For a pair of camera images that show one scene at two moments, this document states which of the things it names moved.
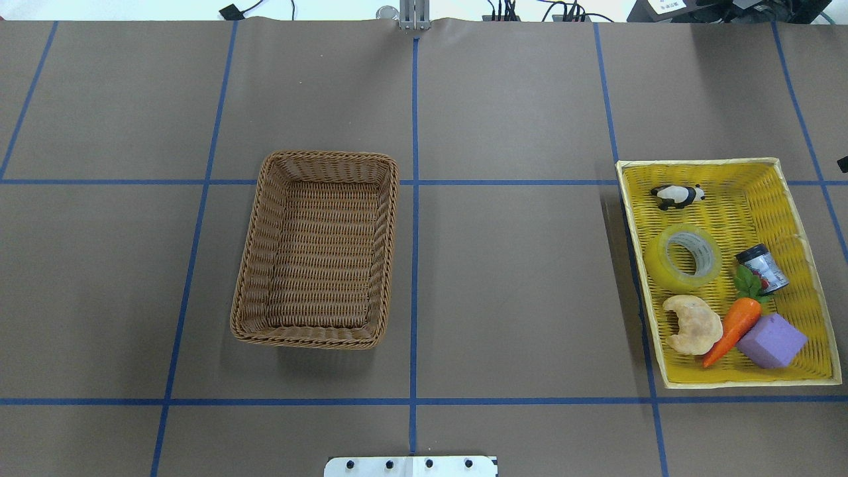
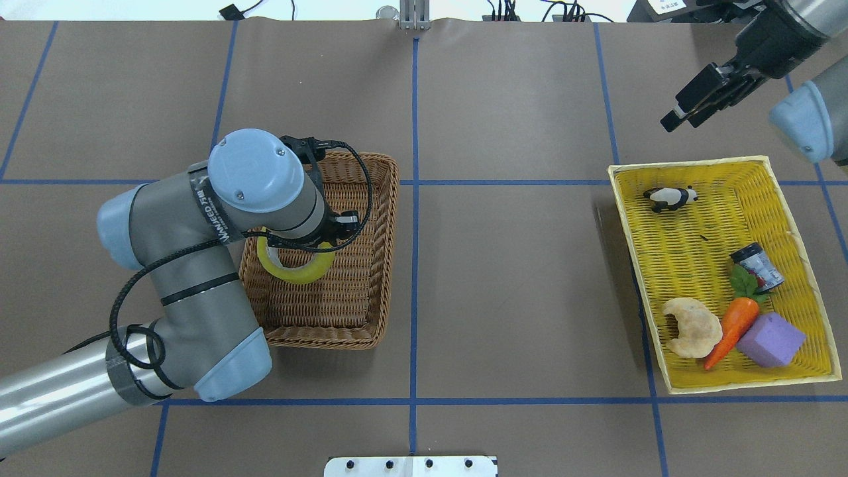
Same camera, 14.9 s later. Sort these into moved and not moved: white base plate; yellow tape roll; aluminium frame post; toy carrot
Moved: yellow tape roll
Not moved: toy carrot; white base plate; aluminium frame post
